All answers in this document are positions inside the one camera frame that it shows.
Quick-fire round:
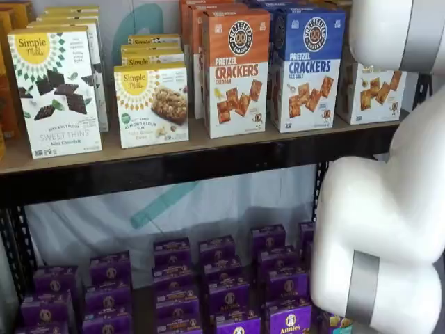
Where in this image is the yellow white pretzel crackers box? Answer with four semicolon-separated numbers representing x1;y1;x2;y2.
336;62;408;126

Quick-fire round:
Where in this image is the black metal shelf rack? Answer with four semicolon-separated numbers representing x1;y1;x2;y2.
0;120;401;334

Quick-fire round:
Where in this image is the orange white pretzel crackers box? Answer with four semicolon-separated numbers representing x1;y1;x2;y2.
192;3;251;121
179;0;237;67
202;8;271;139

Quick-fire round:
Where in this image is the purple Annie's box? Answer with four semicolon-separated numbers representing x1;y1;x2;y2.
154;287;202;318
250;223;287;252
198;234;237;262
81;312;134;334
214;308;262;334
153;237;192;268
14;320;70;334
152;264;196;292
202;256;243;283
257;245;300;276
268;303;313;334
264;272;309;305
207;277;250;314
33;265;80;297
155;314;205;334
300;220;316;246
89;250;132;289
84;284;134;317
19;291;74;328

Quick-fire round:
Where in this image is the Simple Mills almond bars box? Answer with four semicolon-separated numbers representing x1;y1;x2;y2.
120;51;186;69
113;62;191;150
127;33;182;46
120;43;185;56

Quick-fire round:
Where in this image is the blue white pretzel crackers box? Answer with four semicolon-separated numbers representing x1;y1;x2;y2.
241;0;348;17
273;7;347;134

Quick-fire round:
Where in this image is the Simple Mills sweet thins box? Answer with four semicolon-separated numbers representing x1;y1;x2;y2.
35;12;102;22
6;25;104;160
26;19;111;133
44;4;101;14

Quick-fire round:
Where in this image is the purple box with teal picture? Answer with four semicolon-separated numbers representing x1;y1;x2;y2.
316;310;354;334

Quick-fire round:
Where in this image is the orange snack box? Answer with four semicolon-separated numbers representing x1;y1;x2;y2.
0;0;35;81

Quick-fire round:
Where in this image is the white backdrop sheet teal print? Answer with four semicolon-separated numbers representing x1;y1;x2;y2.
20;0;435;303

